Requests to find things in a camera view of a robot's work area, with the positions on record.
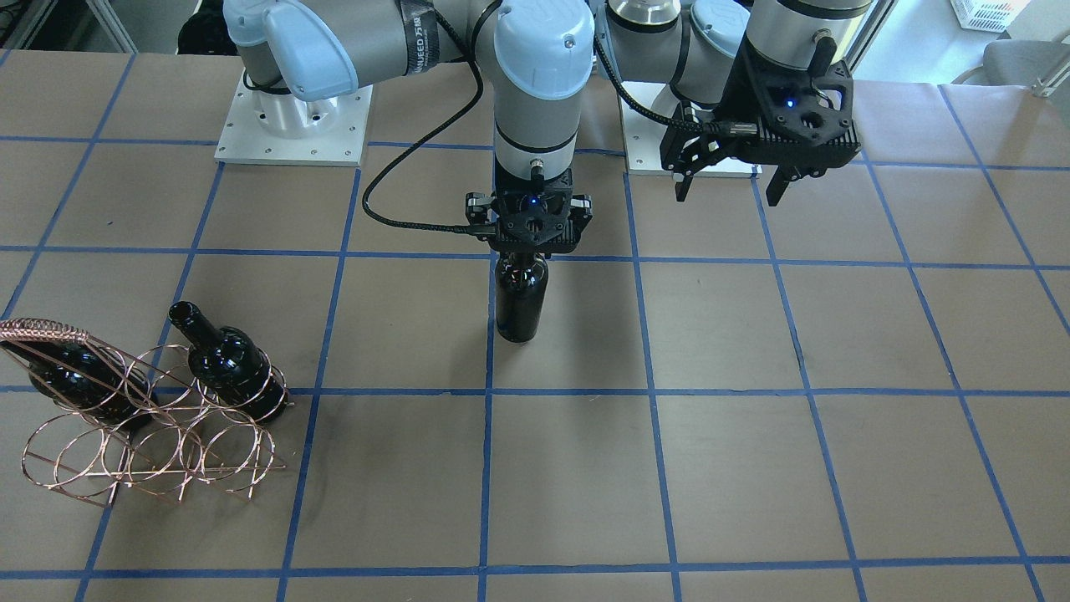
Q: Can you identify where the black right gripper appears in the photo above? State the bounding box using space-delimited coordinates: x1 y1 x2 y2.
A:
465 191 593 243

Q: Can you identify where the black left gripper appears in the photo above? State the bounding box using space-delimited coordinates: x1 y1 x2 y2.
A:
659 117 808 209

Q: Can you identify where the dark glass wine bottle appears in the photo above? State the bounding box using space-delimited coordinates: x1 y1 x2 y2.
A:
494 253 549 344

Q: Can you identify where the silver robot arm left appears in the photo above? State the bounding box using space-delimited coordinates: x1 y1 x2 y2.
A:
591 1 870 206

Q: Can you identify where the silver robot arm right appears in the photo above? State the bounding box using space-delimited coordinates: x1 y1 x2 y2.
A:
221 1 595 254

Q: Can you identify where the wine bottle in rack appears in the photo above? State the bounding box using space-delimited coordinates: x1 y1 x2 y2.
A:
168 300 289 425
3 340 152 433

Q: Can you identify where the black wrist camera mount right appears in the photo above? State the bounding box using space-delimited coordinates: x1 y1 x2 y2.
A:
488 161 591 254

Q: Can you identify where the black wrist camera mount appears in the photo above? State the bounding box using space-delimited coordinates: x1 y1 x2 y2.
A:
488 161 591 254
717 33 860 176

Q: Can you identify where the black braided cable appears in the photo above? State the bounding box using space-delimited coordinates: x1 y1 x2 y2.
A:
594 33 756 136
361 0 502 237

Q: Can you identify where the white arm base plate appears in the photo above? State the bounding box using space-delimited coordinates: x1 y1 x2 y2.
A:
620 81 763 177
214 77 375 167

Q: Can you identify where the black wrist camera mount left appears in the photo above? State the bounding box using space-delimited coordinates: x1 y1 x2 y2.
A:
717 33 860 176

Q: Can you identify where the copper wire wine rack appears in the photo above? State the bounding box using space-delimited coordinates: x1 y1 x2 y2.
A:
3 319 287 508

